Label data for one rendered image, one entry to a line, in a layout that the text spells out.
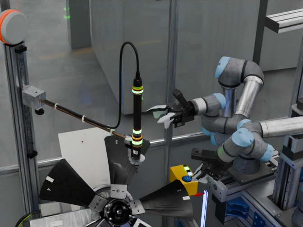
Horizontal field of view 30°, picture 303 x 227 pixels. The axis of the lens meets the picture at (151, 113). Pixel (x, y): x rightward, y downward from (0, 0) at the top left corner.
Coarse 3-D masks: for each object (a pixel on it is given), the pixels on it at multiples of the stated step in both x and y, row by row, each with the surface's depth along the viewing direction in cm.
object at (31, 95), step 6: (24, 90) 270; (30, 90) 270; (36, 90) 270; (42, 90) 270; (24, 96) 269; (30, 96) 266; (36, 96) 265; (42, 96) 269; (24, 102) 271; (30, 102) 268; (36, 102) 267; (36, 108) 268
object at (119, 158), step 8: (112, 136) 265; (112, 144) 264; (120, 144) 263; (144, 144) 260; (112, 152) 264; (120, 152) 262; (144, 152) 259; (112, 160) 263; (120, 160) 261; (128, 160) 259; (112, 168) 262; (120, 168) 260; (128, 168) 258; (112, 176) 262; (120, 176) 259; (128, 176) 257; (120, 184) 259; (128, 184) 256
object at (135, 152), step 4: (136, 72) 222; (136, 76) 223; (136, 80) 223; (140, 80) 224; (136, 84) 224; (140, 84) 224; (136, 148) 240; (140, 148) 241; (136, 152) 241; (140, 152) 242; (136, 156) 243; (140, 156) 244
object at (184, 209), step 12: (156, 192) 267; (168, 192) 267; (180, 192) 267; (144, 204) 260; (156, 204) 260; (168, 204) 261; (180, 204) 262; (168, 216) 257; (180, 216) 258; (192, 216) 260
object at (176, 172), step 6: (174, 168) 303; (180, 168) 303; (174, 174) 299; (180, 174) 299; (186, 174) 299; (192, 174) 299; (180, 180) 295; (186, 186) 294; (192, 186) 295; (192, 192) 297
